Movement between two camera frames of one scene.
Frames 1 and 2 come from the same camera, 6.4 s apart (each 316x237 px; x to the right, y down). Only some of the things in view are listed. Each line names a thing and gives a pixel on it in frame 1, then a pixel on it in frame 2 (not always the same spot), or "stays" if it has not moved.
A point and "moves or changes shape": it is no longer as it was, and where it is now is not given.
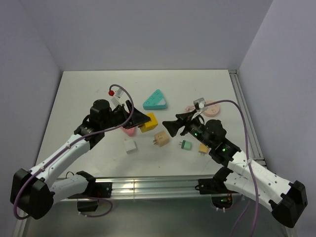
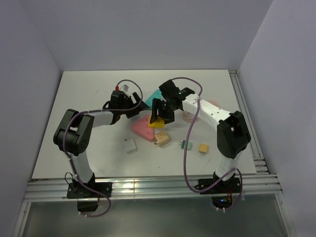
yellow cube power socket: x=150 y=125 moves or changes shape
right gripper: x=173 y=126 to x=168 y=118
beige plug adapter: x=161 y=138 stays
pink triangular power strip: x=130 y=132 to x=140 y=127
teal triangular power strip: x=156 y=101 stays
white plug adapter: x=131 y=146 stays
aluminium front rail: x=147 y=186 stays
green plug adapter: x=186 y=144 stays
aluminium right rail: x=253 y=144 stays
